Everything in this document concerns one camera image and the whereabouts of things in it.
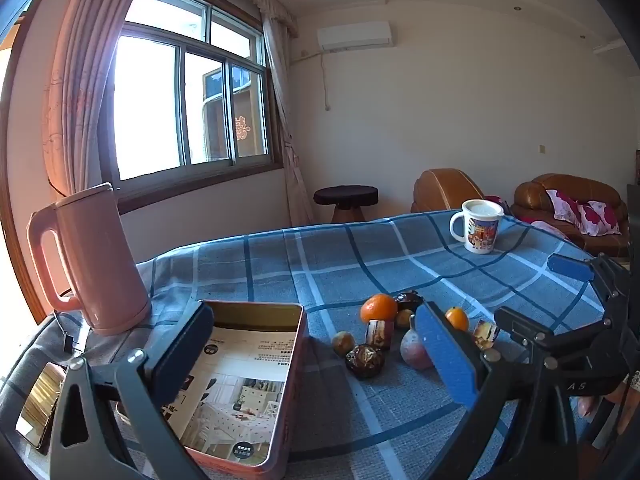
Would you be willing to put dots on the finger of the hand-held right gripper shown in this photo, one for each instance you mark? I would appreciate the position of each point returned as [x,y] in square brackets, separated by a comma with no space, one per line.
[522,327]
[570,267]

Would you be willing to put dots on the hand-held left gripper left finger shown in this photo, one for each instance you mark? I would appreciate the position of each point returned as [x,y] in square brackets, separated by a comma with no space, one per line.
[182,355]

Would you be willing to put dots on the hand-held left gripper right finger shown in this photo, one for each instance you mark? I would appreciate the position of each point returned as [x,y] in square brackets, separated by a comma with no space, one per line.
[445,360]

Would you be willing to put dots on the purple passion fruit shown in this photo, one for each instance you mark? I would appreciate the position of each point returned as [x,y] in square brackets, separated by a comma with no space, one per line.
[412,350]

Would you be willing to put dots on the brown cake piece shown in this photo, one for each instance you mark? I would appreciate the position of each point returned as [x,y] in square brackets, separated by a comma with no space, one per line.
[485,334]
[379,334]

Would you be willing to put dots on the orange mandarin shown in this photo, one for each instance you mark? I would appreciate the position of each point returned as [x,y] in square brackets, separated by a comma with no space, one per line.
[378,308]
[457,320]

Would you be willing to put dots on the small yellow round fruit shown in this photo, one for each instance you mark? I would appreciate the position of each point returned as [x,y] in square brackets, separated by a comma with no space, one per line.
[404,319]

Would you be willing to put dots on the dark purple mangosteen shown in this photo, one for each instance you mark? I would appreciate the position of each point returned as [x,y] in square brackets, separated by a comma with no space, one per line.
[409,301]

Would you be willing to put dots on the dark brown cracked fruit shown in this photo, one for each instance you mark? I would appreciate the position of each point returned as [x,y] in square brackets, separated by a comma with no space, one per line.
[365,361]

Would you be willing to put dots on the rectangular metal tin box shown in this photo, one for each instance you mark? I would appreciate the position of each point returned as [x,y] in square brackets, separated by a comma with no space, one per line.
[260,317]

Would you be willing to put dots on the small brown round fruit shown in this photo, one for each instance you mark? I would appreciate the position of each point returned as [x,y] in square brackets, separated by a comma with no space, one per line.
[343,343]

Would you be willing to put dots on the person's right hand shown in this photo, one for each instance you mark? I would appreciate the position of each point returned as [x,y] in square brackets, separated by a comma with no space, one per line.
[627,405]

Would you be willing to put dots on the pink floral cushion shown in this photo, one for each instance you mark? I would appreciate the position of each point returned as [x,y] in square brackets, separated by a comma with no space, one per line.
[562,205]
[600,217]

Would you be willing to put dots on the printed paper leaflet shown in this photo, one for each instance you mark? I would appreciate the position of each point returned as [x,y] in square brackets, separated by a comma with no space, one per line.
[250,375]

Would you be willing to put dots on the brown leather sofa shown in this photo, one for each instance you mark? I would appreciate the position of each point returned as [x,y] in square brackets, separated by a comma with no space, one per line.
[535,195]

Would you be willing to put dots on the white printed mug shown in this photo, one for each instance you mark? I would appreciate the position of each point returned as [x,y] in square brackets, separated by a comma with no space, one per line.
[480,230]

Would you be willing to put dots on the pink electric kettle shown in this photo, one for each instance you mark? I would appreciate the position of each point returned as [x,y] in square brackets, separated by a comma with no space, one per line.
[100,260]

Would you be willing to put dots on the blue plaid tablecloth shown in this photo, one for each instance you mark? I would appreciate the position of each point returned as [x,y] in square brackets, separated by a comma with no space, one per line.
[350,260]

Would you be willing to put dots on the brown leather armchair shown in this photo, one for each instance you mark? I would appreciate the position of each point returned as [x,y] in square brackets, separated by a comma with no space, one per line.
[440,190]

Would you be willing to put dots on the smartphone with glossy screen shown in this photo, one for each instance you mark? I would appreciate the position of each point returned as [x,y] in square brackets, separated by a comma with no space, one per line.
[37,405]

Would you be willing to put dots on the dark round stool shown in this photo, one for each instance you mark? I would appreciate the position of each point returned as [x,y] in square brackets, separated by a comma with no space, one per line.
[345,195]

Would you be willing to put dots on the red window decal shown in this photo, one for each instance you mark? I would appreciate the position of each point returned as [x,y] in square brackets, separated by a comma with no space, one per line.
[241,129]

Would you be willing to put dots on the pale tied curtain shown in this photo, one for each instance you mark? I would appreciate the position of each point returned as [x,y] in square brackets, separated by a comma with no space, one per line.
[287,135]

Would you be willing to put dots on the sliding glass window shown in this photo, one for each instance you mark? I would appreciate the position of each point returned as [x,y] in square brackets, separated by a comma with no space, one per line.
[150,100]

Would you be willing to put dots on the pink curtain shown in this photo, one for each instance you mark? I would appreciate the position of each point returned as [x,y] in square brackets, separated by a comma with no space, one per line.
[85,85]

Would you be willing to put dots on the white wall air conditioner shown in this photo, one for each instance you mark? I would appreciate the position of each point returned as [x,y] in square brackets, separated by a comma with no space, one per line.
[355,35]

